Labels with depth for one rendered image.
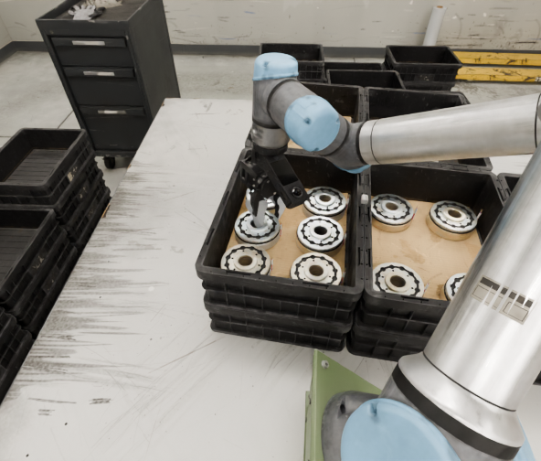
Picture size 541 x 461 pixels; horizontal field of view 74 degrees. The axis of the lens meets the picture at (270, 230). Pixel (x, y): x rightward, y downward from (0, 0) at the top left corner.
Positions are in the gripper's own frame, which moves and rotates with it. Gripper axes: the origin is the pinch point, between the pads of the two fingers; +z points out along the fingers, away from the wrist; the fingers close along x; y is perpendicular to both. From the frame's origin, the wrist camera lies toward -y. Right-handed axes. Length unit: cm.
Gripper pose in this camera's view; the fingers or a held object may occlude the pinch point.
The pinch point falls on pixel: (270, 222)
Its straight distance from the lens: 83.1
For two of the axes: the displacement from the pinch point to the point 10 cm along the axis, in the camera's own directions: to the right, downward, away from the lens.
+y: -5.8, -5.9, 5.7
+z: -0.7, 7.3, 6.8
